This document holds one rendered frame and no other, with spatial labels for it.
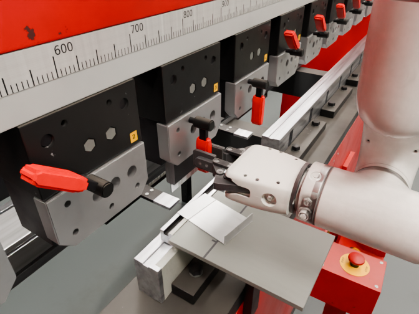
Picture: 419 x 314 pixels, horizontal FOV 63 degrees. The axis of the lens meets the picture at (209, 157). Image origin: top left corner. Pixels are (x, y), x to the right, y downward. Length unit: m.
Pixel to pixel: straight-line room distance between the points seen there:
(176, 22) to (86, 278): 1.65
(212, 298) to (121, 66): 0.50
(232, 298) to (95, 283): 1.28
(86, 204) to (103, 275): 1.55
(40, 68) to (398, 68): 0.32
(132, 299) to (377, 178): 0.51
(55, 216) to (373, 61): 0.36
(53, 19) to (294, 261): 0.52
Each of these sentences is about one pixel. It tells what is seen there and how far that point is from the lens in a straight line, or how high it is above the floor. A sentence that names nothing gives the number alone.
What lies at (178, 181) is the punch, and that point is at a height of 1.10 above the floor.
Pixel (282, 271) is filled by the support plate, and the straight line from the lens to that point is 0.63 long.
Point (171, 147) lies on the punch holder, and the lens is 0.52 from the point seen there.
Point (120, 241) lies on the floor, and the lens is 2.11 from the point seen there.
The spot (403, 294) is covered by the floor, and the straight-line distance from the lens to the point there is 2.06.
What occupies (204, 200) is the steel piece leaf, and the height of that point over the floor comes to 1.00.
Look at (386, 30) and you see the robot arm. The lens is 0.36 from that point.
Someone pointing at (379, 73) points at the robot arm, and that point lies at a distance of 0.37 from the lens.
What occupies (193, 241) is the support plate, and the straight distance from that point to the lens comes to 0.67.
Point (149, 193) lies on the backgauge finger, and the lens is 0.77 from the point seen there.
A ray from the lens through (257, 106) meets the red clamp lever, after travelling 0.70.
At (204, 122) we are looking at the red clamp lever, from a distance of 0.52.
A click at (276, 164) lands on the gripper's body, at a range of 0.50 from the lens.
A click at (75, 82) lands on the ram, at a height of 1.36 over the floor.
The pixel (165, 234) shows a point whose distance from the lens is 0.70.
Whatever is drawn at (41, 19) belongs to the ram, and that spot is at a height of 1.42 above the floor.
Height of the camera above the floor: 1.48
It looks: 33 degrees down
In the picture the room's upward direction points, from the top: straight up
